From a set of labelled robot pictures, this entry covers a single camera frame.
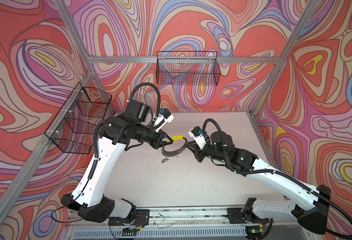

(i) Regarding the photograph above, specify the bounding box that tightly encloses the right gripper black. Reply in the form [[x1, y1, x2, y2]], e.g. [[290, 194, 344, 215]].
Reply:
[[186, 136, 228, 163]]

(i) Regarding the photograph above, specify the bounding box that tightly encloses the metal keyring disc yellow handle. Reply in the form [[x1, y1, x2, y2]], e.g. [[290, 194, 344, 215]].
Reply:
[[161, 136, 187, 158]]

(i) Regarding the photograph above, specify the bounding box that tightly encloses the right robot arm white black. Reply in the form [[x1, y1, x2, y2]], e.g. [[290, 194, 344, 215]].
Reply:
[[188, 119, 352, 240]]

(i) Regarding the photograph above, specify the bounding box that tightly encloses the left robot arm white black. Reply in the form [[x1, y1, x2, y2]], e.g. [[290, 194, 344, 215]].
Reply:
[[61, 83, 173, 224]]

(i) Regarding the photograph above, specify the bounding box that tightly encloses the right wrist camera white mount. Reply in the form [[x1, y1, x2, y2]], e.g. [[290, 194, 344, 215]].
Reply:
[[188, 126, 208, 150]]

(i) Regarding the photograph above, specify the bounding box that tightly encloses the black wire basket back wall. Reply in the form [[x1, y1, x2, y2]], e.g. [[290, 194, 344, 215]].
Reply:
[[156, 51, 221, 86]]

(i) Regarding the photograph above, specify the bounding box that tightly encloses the black wire basket wall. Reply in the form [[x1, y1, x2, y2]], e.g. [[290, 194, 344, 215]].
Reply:
[[45, 83, 112, 155], [156, 51, 221, 86]]

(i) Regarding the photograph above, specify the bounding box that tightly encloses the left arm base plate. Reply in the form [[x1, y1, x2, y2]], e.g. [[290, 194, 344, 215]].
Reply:
[[108, 209, 150, 228]]

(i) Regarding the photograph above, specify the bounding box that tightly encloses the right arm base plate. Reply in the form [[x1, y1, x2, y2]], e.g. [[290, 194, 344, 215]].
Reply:
[[224, 208, 269, 225]]

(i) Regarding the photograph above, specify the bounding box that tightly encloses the black wire basket left wall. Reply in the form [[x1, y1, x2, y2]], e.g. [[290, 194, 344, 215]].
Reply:
[[45, 83, 112, 155]]

